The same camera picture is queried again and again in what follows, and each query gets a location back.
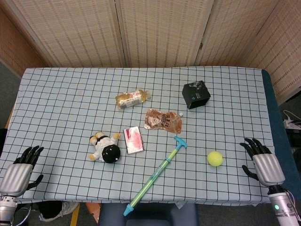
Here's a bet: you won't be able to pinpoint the metal stool ring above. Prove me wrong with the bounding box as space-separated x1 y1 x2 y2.
9 202 33 226

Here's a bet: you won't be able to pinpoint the white cables and plugs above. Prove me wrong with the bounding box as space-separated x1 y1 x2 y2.
283 110 301 129

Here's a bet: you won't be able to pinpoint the black cardboard box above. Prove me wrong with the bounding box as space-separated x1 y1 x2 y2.
182 80 211 110

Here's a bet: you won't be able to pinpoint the dark blue chair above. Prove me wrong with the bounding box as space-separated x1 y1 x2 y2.
97 202 199 226

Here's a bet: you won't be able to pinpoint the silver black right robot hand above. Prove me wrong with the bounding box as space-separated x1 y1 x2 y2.
239 137 286 188

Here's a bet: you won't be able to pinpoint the brown foil spout pouch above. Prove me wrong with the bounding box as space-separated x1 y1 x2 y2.
144 108 184 134

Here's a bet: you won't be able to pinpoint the green blue toy water pump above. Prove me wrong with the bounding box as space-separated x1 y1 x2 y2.
123 136 187 217

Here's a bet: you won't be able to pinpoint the woven folding screen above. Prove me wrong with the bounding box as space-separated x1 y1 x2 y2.
0 0 301 105

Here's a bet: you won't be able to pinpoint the dark blue table edge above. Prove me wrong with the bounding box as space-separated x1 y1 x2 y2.
261 69 301 170

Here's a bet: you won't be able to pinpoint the white sneaker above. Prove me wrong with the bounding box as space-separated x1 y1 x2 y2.
39 201 80 222

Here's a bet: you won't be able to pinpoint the orange floor object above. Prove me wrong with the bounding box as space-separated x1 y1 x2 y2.
86 202 102 223

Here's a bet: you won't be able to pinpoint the yellow tennis ball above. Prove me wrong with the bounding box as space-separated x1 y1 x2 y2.
206 151 224 167

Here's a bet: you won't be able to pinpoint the black headed plush doll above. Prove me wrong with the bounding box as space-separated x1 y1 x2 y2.
88 132 121 164

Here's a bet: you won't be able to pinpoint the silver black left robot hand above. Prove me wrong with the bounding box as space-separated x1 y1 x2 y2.
0 145 45 197

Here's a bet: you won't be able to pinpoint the plastic tea drink bottle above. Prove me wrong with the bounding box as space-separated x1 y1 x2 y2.
115 88 151 110

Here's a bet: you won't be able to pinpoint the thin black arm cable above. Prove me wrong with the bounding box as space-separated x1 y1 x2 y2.
284 188 296 214

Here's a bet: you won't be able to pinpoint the blue checked tablecloth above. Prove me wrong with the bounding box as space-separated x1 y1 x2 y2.
0 66 283 204

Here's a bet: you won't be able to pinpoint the red flat case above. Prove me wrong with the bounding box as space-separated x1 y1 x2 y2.
123 126 145 155

